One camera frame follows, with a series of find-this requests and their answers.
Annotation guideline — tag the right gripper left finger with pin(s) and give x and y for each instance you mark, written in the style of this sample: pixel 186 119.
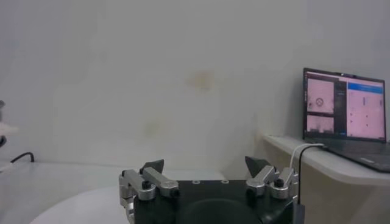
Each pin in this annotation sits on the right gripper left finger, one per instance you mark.
pixel 158 181

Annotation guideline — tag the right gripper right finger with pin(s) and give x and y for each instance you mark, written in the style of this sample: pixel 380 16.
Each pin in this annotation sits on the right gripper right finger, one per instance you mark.
pixel 262 179

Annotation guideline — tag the stainless steel steamer basket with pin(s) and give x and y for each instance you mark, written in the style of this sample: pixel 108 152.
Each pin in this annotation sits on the stainless steel steamer basket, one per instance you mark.
pixel 7 129

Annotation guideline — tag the white side table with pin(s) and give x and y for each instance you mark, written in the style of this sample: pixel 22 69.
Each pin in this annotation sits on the white side table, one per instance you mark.
pixel 320 164

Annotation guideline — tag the black laptop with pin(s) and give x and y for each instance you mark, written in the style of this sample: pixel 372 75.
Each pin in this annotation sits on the black laptop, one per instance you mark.
pixel 344 106

